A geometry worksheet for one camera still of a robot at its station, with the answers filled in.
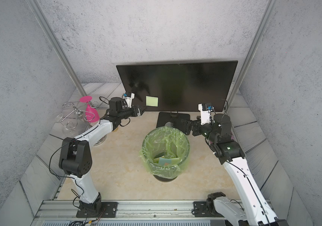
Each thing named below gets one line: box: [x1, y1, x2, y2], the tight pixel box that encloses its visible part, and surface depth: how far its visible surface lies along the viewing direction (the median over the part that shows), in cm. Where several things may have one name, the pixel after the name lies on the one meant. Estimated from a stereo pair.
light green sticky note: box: [171, 157, 180, 166], surface depth 87 cm
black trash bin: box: [141, 126, 190, 183], surface depth 76 cm
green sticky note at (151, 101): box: [145, 95, 159, 107], surface depth 92 cm
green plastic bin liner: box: [138, 126, 191, 179], surface depth 76 cm
